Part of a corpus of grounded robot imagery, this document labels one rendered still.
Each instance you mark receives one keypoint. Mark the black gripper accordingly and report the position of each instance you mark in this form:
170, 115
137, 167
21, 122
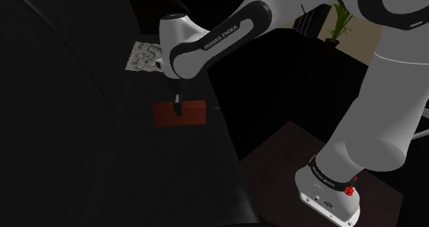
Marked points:
175, 86

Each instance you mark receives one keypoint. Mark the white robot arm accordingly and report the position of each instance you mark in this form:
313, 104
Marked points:
385, 95

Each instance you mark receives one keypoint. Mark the red rectangular box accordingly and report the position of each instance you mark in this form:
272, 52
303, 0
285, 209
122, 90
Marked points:
192, 114

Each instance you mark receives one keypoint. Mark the dark robot stand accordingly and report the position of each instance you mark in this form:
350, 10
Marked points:
285, 172

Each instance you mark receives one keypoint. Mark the black slatted chair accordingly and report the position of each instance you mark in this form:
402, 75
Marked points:
310, 21

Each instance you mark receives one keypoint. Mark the green potted plant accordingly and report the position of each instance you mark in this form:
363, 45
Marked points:
338, 25

